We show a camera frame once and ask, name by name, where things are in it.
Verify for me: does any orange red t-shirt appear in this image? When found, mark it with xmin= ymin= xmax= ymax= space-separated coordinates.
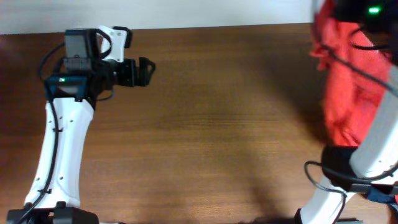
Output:
xmin=311 ymin=1 xmax=392 ymax=146

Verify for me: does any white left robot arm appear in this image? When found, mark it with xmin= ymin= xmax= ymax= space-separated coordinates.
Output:
xmin=6 ymin=26 xmax=156 ymax=224

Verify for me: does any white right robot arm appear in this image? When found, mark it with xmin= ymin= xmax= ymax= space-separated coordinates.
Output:
xmin=294 ymin=1 xmax=397 ymax=223

